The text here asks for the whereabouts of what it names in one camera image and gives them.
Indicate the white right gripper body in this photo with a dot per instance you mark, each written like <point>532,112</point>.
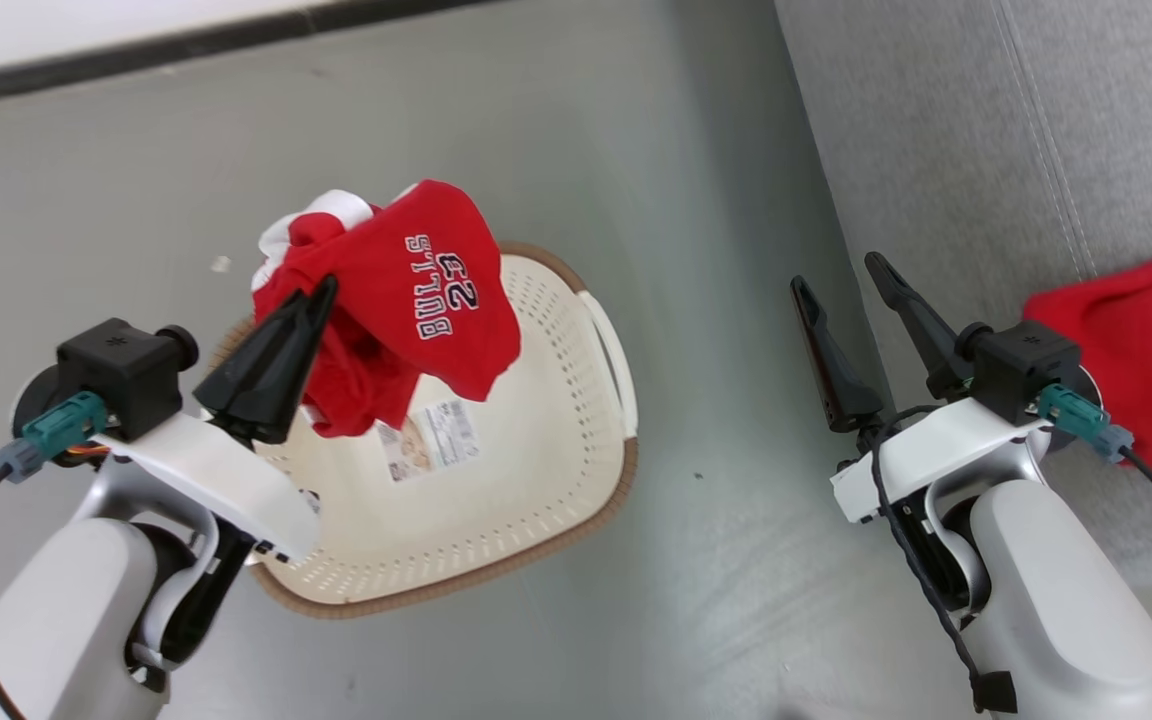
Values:
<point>936,450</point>

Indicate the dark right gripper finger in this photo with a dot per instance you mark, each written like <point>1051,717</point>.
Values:
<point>836,370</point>
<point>921,320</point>

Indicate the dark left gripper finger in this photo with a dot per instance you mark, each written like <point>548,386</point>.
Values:
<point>251,370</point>
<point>298,380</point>

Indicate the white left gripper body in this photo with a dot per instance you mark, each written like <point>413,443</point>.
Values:
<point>226,480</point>

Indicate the red Bulls 23 jersey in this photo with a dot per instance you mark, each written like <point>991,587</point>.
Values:
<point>396,290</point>

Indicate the plain red shorts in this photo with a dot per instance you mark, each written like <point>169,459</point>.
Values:
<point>1146,350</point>

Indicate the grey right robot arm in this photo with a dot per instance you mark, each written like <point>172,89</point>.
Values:
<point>1066,610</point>

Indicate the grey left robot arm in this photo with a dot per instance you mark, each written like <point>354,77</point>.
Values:
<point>46,620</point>

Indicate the grey fabric sofa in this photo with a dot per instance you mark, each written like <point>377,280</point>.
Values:
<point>936,150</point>

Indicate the paper label sticker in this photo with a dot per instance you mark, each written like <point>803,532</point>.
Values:
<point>431,440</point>

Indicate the white plastic laundry basket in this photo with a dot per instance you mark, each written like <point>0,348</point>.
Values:
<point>536,450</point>

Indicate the black baseboard strip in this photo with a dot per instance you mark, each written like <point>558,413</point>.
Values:
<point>136,55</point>

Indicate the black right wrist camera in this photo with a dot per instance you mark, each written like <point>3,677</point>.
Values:
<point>1021,365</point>

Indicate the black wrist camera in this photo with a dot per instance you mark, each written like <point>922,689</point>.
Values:
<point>1021,365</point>
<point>121,375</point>

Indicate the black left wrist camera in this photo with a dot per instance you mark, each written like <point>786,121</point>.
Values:
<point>121,375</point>

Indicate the teal right camera connector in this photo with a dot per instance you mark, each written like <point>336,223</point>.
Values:
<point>1081,420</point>

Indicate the teal camera connector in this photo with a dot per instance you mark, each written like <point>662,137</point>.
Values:
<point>56,430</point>
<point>1081,420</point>

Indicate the teal left camera connector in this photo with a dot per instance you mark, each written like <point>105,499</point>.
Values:
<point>56,430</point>

